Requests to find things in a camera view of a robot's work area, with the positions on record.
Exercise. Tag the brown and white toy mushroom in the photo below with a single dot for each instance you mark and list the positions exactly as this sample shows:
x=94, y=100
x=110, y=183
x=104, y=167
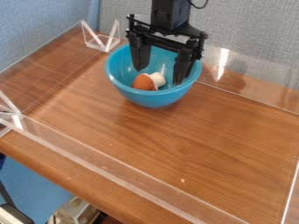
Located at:
x=148, y=82

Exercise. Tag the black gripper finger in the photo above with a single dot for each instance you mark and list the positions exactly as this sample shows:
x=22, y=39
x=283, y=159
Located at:
x=140, y=50
x=184, y=61

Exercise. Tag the clear acrylic barrier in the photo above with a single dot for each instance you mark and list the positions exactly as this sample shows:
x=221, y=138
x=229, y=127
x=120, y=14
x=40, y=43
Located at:
x=261, y=80
x=136, y=181

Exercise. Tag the clear acrylic back barrier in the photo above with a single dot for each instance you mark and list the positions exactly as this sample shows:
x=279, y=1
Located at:
x=261, y=80

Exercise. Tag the clear acrylic corner bracket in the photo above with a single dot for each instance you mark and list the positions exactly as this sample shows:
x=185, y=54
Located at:
x=98, y=41

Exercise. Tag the clear acrylic left bracket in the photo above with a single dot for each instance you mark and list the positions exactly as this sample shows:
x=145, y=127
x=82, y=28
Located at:
x=9, y=113

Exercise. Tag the blue plastic bowl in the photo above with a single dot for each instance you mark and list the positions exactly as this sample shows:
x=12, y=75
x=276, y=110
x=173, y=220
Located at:
x=121, y=74

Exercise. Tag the white box under table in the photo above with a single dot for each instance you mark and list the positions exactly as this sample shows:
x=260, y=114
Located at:
x=76, y=211

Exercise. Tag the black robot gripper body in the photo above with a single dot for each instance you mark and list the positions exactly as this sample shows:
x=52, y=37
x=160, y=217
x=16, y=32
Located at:
x=165, y=26

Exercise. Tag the clear acrylic front barrier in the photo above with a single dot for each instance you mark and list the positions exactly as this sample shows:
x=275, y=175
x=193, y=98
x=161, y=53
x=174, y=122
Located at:
x=136, y=181

